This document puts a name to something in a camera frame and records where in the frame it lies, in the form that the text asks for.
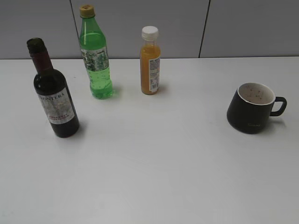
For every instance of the dark red wine bottle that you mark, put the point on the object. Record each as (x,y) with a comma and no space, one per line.
(53,92)

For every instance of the black mug white interior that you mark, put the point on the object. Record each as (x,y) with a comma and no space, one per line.
(251,107)

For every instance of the green plastic soda bottle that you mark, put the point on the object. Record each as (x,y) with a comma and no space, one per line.
(94,52)

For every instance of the orange juice bottle white cap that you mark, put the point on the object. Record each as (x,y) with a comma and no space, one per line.
(150,61)

